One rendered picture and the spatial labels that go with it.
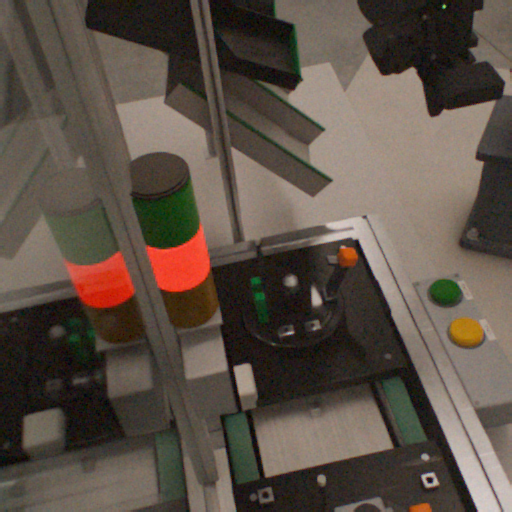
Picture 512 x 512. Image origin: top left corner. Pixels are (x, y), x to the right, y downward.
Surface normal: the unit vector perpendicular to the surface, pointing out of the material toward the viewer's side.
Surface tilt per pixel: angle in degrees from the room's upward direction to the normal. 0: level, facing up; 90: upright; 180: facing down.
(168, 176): 0
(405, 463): 0
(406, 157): 0
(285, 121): 90
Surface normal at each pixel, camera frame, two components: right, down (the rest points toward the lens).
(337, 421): -0.10, -0.67
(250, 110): 0.63, -0.54
